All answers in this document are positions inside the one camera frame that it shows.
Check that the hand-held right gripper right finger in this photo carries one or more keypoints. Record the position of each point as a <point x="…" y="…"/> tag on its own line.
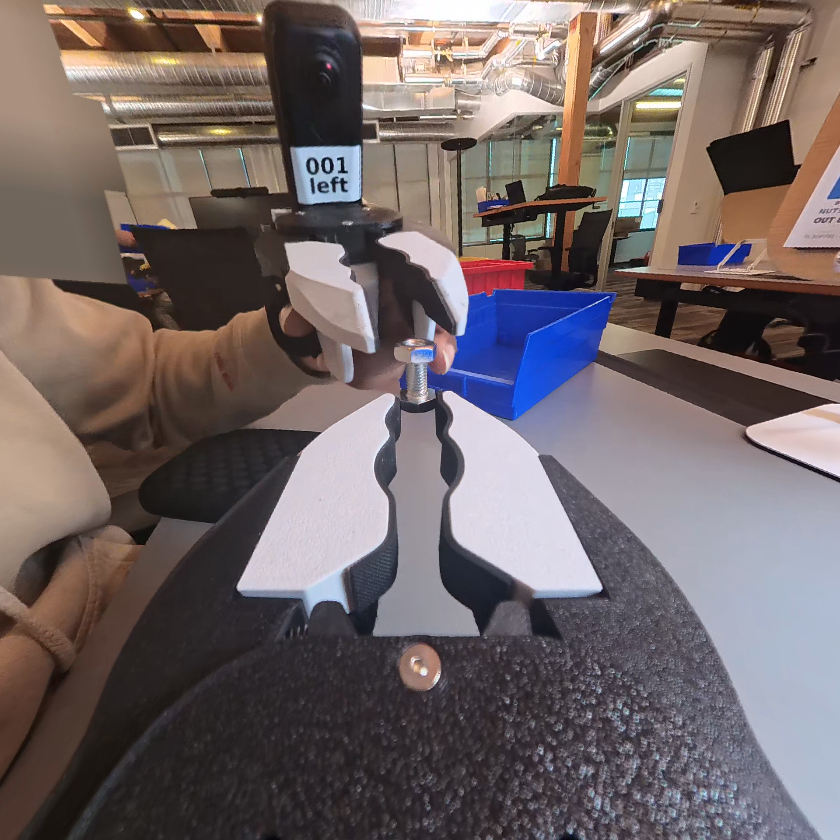
<point x="523" y="519"/>

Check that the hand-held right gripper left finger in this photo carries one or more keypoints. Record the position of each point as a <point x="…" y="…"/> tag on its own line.
<point x="319" y="519"/>

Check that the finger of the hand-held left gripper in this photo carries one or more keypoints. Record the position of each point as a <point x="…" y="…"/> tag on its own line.
<point x="431" y="278"/>
<point x="328" y="295"/>

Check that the steel hex bolt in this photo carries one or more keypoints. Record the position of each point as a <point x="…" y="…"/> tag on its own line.
<point x="418" y="383"/>

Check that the blue plastic bin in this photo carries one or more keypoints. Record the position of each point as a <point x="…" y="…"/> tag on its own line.
<point x="713" y="253"/>
<point x="538" y="348"/>

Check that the person's left forearm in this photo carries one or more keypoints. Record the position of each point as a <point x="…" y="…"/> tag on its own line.
<point x="197" y="374"/>

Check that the person's left hand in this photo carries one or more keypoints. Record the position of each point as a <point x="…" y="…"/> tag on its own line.
<point x="381" y="368"/>

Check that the red plastic bin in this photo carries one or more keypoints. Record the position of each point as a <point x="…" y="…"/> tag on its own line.
<point x="496" y="276"/>

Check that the black floor lamp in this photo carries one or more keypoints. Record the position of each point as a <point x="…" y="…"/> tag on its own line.
<point x="458" y="197"/>

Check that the black wrist rest pad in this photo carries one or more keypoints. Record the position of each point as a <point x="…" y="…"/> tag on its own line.
<point x="223" y="473"/>

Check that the wooden standing desk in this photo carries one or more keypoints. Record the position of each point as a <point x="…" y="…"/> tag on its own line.
<point x="538" y="204"/>

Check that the black mesh office chair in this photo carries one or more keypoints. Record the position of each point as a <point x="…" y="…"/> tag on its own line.
<point x="197" y="269"/>

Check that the black backpack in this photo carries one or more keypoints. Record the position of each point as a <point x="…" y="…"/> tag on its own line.
<point x="565" y="192"/>

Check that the person's torso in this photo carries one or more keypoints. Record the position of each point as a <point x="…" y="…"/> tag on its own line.
<point x="46" y="525"/>

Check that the white document stand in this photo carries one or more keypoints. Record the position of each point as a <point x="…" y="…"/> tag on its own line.
<point x="807" y="440"/>

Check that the wooden office desk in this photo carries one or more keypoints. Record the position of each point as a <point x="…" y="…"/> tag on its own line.
<point x="735" y="278"/>

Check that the black computer monitor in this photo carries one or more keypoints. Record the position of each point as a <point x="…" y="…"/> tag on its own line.
<point x="751" y="155"/>

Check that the printed instruction sheet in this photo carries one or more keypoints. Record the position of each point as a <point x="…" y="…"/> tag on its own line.
<point x="820" y="204"/>

